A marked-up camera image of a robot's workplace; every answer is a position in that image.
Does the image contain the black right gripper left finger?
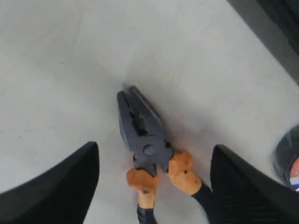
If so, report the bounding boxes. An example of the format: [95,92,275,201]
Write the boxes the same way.
[0,142,100,224]

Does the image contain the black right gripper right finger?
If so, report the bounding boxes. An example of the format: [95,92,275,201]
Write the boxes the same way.
[210,145,299,224]

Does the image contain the black electrical tape roll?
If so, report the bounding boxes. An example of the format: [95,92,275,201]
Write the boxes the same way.
[273,125,299,192]

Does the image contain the orange black handled pliers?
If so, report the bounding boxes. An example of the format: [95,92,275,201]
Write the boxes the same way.
[117,86,222,224]

